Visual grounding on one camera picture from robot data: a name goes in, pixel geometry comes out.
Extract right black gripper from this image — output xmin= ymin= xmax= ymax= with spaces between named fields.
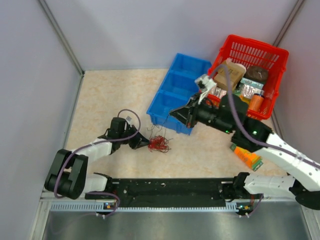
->
xmin=168 ymin=92 xmax=233 ymax=135

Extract aluminium corner post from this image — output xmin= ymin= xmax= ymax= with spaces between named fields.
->
xmin=272 ymin=0 xmax=306 ymax=47
xmin=37 ymin=0 xmax=85 ymax=78

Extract brown cardboard box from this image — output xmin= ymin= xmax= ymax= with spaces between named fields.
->
xmin=213 ymin=74 xmax=239 ymax=91
xmin=217 ymin=60 xmax=246 ymax=82

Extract teal tissue pack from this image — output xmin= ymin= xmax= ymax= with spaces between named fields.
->
xmin=240 ymin=77 xmax=264 ymax=99

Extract silver foil packets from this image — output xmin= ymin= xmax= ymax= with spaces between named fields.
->
xmin=208 ymin=86 xmax=227 ymax=99

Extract orange bottle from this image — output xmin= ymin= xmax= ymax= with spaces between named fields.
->
xmin=248 ymin=93 xmax=265 ymax=112

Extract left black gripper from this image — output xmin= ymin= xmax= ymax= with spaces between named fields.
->
xmin=118 ymin=124 xmax=151 ymax=150

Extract left aluminium corner post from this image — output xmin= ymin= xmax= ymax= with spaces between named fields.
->
xmin=37 ymin=0 xmax=85 ymax=78

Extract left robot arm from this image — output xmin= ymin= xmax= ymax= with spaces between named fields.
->
xmin=44 ymin=116 xmax=150 ymax=200

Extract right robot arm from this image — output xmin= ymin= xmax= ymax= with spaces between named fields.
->
xmin=169 ymin=93 xmax=320 ymax=210

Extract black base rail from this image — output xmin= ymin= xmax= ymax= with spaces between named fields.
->
xmin=84 ymin=177 xmax=253 ymax=208

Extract red plastic basket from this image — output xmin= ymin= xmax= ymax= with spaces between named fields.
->
xmin=207 ymin=34 xmax=289 ymax=121

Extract white cable duct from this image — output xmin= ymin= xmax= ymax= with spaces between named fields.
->
xmin=50 ymin=201 xmax=239 ymax=213

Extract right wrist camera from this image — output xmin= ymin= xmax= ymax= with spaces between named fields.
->
xmin=194 ymin=74 xmax=217 ymax=104

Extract dark brown round item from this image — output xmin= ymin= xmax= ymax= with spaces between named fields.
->
xmin=244 ymin=65 xmax=269 ymax=83

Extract black thin wire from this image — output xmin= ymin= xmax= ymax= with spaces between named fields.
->
xmin=146 ymin=113 xmax=173 ymax=141

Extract right aluminium corner post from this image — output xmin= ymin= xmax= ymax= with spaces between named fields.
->
xmin=272 ymin=0 xmax=306 ymax=47

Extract blue three-compartment bin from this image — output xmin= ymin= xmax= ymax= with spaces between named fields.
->
xmin=146 ymin=53 xmax=212 ymax=135

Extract orange yellow sponge pack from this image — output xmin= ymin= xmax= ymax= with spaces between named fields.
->
xmin=229 ymin=143 xmax=263 ymax=172

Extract yellow sponge pack in basket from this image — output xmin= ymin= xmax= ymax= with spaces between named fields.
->
xmin=234 ymin=91 xmax=251 ymax=105

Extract upper brown cardboard box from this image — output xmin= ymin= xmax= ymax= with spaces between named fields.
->
xmin=217 ymin=60 xmax=246 ymax=82

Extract lower brown cardboard box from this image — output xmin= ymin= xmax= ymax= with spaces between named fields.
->
xmin=213 ymin=74 xmax=239 ymax=91

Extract red wire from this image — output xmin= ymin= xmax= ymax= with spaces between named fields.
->
xmin=147 ymin=134 xmax=173 ymax=153

